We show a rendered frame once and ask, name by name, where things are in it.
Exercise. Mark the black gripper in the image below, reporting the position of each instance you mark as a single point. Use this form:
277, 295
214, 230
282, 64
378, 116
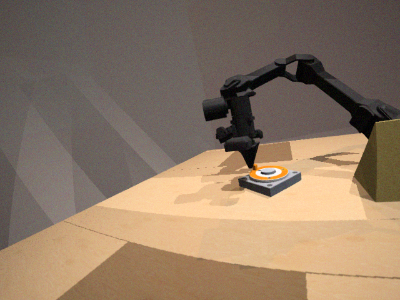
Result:
244, 143

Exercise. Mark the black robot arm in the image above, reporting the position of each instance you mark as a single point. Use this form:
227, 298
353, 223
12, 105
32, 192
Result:
236, 91

